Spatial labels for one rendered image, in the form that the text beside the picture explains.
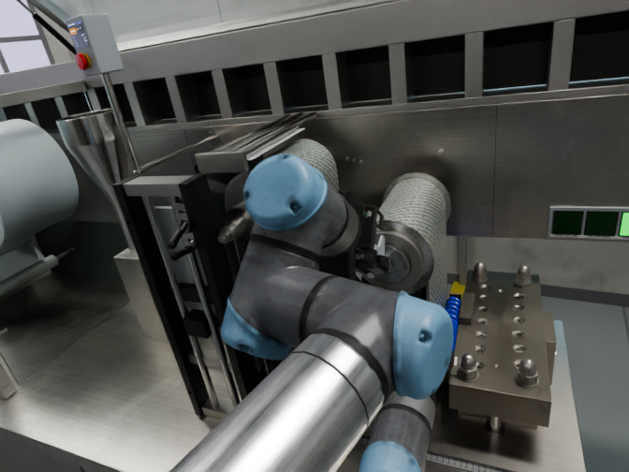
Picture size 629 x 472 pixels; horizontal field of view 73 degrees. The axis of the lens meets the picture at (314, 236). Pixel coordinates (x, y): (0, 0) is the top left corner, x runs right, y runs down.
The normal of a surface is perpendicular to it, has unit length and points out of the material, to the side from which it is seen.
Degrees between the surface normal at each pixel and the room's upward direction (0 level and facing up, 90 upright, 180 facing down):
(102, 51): 90
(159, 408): 0
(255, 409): 5
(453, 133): 90
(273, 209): 49
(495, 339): 0
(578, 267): 90
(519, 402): 90
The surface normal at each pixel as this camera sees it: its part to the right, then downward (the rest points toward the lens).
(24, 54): 0.88, 0.08
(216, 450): -0.23, -0.89
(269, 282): -0.39, -0.64
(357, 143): -0.38, 0.44
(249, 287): -0.55, -0.29
